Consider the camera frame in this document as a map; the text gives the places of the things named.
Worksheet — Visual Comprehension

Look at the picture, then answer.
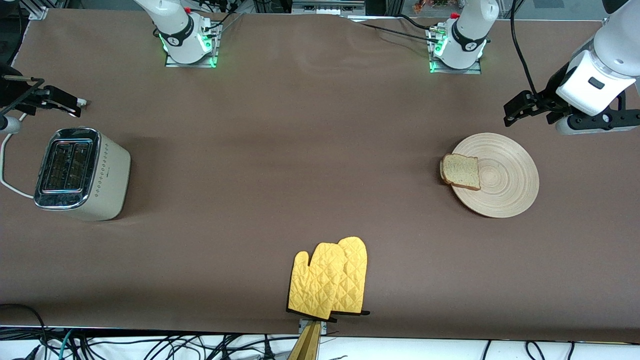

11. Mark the round wooden plate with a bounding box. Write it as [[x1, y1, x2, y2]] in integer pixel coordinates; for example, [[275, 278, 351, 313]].
[[450, 132, 540, 219]]

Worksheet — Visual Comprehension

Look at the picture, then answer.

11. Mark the brown-crusted bread slice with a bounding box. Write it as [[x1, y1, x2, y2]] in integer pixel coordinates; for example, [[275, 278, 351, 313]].
[[440, 153, 482, 192]]

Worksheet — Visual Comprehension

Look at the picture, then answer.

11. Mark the cream and chrome toaster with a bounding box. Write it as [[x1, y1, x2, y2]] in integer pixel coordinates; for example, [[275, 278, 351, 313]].
[[34, 127, 132, 222]]

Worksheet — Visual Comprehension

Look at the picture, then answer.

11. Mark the orange background clutter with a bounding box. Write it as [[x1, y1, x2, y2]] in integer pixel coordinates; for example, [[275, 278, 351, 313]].
[[412, 0, 463, 15]]

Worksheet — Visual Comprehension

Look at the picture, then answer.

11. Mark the brown table cover sheet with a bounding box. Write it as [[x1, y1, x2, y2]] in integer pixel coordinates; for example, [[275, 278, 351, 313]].
[[0, 7, 640, 345]]

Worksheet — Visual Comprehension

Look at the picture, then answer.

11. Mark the grey metal box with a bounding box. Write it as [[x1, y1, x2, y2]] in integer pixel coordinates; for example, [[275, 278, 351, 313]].
[[291, 0, 366, 16]]

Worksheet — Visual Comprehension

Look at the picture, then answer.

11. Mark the yellow quilted oven mitt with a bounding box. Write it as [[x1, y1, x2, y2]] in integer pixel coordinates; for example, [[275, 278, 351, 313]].
[[286, 242, 347, 321], [330, 236, 371, 317]]

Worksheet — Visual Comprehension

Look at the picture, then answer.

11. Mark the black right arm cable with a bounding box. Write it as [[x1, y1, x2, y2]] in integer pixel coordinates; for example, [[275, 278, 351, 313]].
[[0, 74, 46, 120]]

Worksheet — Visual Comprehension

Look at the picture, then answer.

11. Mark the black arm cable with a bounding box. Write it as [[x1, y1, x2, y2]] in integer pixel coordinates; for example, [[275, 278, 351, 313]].
[[510, 0, 541, 98], [0, 74, 46, 120]]

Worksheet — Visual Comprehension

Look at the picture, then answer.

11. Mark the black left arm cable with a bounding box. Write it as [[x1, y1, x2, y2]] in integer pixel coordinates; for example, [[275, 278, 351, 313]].
[[510, 0, 541, 98]]

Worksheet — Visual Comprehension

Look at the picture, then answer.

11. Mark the aluminium frame profile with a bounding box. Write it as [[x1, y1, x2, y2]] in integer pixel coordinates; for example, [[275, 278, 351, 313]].
[[20, 0, 68, 21]]

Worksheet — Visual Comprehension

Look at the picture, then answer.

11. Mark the white toaster power cord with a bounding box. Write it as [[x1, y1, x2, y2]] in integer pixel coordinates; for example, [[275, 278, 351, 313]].
[[0, 131, 36, 200]]

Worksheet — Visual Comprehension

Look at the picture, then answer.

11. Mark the short black table cable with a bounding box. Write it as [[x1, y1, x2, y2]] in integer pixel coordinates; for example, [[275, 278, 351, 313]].
[[394, 13, 434, 31]]

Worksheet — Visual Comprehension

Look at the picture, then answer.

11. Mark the long black table cable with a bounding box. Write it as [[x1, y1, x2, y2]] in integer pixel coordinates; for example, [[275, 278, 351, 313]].
[[356, 22, 443, 45]]

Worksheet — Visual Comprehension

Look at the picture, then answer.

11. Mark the black base connector cable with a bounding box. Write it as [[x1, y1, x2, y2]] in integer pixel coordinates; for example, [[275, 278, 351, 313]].
[[197, 0, 241, 33]]

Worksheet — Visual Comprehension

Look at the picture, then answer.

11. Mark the black looped floor cable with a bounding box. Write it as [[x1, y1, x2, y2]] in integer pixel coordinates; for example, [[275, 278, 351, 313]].
[[0, 303, 50, 360]]

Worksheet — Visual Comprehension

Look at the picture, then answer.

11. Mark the teal cable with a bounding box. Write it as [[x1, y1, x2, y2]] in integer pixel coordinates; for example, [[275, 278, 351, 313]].
[[58, 329, 74, 360]]

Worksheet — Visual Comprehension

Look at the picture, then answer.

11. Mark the silver metal bracket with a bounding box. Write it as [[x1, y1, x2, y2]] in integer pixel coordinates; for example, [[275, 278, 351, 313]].
[[298, 319, 328, 337]]

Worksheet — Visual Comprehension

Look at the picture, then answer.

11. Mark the yellow wooden post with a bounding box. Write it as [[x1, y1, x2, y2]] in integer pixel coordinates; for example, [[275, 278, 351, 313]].
[[287, 321, 322, 360]]

